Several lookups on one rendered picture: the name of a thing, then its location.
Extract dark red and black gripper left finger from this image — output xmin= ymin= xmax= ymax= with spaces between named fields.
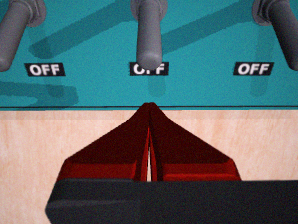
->
xmin=55 ymin=103 xmax=149 ymax=183

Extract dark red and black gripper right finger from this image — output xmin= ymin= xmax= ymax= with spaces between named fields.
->
xmin=149 ymin=102 xmax=242 ymax=181

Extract teal control panel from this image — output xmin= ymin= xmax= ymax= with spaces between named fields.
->
xmin=0 ymin=0 xmax=298 ymax=111

